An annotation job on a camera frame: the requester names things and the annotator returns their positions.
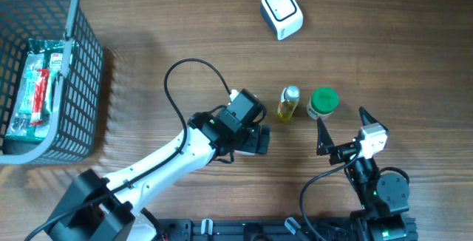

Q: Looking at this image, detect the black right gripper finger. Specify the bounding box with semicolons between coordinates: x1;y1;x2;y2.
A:
358;106;389;132
316;118;334;156

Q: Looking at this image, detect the white barcode scanner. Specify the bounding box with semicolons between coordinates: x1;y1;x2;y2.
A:
260;0;304;41

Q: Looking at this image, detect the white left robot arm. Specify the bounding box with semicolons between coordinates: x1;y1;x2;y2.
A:
41;120;270;240

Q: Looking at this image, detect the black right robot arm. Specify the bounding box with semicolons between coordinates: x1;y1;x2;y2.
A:
316;107;418;240

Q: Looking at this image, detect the grey plastic shopping basket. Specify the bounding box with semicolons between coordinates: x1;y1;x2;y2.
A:
1;0;104;165

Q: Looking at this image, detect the black right camera cable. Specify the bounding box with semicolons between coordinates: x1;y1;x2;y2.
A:
299;148;363;241

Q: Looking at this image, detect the black left camera cable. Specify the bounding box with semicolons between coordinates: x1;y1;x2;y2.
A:
24;58;234;241

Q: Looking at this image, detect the green glove package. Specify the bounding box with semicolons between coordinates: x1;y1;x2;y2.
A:
6;39;66;142

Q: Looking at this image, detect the green lid jar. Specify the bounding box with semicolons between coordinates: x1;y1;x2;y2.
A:
307;87;339;120

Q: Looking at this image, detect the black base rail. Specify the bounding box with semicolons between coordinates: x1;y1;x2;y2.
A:
155;217;372;241

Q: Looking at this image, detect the black camera cable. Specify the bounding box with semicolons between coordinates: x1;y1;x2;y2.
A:
299;148;363;241
24;58;234;241

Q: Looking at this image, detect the yellow dish soap bottle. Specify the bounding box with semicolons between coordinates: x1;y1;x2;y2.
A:
277;85;300;122

